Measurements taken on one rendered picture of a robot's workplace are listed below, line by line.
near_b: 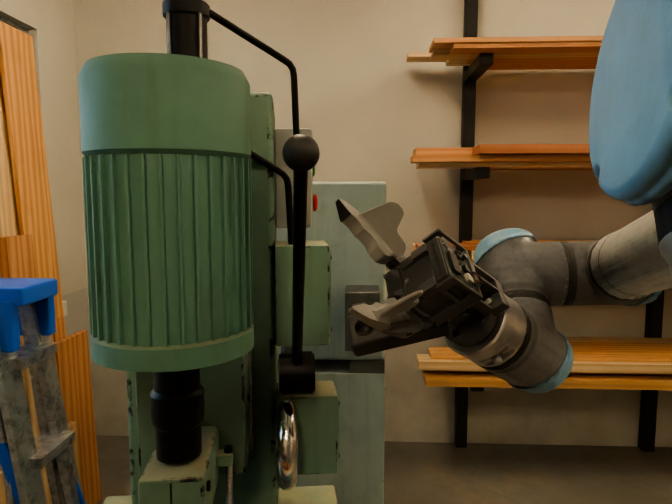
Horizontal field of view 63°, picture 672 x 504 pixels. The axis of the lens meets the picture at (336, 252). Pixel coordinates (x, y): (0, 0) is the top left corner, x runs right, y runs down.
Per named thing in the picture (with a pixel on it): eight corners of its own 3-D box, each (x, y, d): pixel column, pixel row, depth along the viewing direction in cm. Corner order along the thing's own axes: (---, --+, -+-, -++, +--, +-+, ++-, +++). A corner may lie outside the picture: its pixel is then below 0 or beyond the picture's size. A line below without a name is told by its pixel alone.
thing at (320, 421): (277, 476, 80) (276, 398, 79) (277, 454, 87) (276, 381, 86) (340, 473, 81) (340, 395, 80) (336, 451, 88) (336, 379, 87)
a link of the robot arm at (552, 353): (509, 341, 79) (520, 407, 73) (457, 308, 73) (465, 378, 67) (570, 319, 74) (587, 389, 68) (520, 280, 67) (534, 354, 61)
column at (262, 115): (129, 574, 83) (109, 88, 75) (161, 494, 105) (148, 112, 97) (278, 564, 85) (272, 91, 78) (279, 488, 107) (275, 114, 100)
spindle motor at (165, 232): (64, 381, 53) (47, 47, 49) (119, 334, 70) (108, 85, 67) (249, 375, 54) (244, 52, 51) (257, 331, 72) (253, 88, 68)
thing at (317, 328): (275, 347, 80) (274, 245, 79) (276, 332, 89) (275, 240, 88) (332, 345, 81) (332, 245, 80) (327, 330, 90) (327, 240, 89)
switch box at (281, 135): (275, 227, 89) (274, 127, 87) (276, 224, 98) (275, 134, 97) (313, 227, 89) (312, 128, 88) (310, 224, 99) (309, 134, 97)
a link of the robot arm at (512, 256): (543, 260, 84) (560, 331, 77) (467, 262, 85) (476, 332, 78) (557, 220, 77) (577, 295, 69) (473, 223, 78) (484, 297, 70)
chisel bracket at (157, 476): (139, 556, 59) (136, 481, 58) (167, 487, 73) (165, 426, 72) (209, 551, 60) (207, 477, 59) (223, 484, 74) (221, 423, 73)
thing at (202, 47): (152, 133, 69) (148, -7, 67) (166, 140, 77) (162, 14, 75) (217, 134, 70) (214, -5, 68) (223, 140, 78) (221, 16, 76)
